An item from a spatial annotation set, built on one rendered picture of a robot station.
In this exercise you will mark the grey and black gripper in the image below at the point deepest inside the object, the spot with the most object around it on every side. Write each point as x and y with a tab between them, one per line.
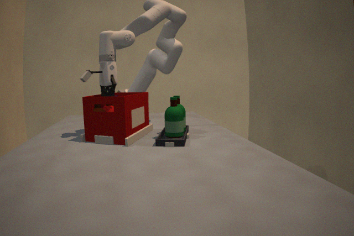
107	77

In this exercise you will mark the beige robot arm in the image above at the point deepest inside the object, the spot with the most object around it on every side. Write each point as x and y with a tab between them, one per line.
156	11

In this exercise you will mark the brown bottle with white cap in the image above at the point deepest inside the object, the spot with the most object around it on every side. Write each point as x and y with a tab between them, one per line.
98	108

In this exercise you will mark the red bottle crate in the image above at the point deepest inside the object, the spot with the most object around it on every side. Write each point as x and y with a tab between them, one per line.
131	114

